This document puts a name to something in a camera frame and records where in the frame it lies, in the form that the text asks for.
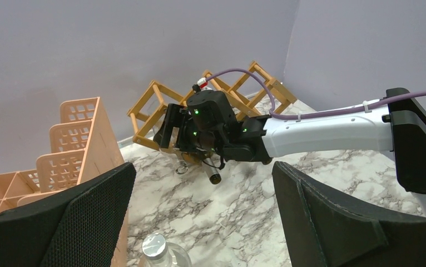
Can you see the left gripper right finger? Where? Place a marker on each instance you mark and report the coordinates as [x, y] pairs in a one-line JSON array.
[[326, 227]]

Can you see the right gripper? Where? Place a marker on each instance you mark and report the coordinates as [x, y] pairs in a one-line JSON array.
[[178, 117]]

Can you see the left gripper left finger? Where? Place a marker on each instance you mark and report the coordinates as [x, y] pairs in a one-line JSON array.
[[79, 226]]

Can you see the clear square glass bottle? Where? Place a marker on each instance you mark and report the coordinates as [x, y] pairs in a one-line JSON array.
[[175, 156]]

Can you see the wooden wine rack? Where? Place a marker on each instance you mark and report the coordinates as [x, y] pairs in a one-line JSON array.
[[146, 113]]

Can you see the clear bottle dark label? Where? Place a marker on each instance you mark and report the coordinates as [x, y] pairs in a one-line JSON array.
[[157, 251]]

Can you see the green Primitivo wine bottle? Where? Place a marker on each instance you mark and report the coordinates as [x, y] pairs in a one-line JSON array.
[[203, 158]]

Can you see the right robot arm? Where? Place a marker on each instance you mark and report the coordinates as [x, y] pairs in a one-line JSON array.
[[395, 123]]

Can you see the pink plastic organizer rack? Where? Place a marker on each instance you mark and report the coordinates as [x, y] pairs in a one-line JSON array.
[[83, 146]]

